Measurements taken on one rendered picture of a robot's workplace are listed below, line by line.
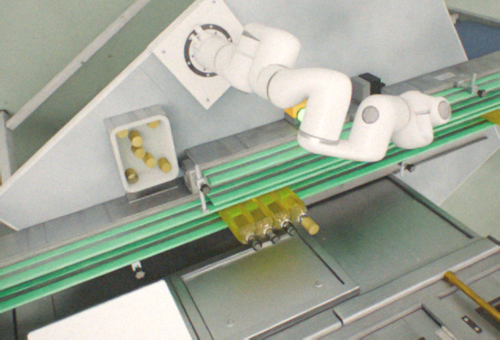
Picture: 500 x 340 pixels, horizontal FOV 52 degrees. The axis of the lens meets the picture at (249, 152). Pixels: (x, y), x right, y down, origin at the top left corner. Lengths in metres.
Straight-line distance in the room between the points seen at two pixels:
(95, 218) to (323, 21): 0.97
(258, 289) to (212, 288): 0.14
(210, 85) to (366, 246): 0.72
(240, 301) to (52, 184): 0.66
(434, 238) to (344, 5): 0.82
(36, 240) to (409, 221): 1.19
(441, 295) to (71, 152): 1.15
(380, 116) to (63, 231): 0.99
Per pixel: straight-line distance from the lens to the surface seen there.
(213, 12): 1.53
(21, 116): 2.14
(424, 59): 2.11
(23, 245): 1.64
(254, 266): 1.62
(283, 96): 1.07
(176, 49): 1.50
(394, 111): 1.10
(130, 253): 1.62
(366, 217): 1.84
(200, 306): 1.53
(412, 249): 1.73
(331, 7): 1.78
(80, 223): 1.64
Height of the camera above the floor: 2.19
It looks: 53 degrees down
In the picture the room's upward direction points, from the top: 135 degrees clockwise
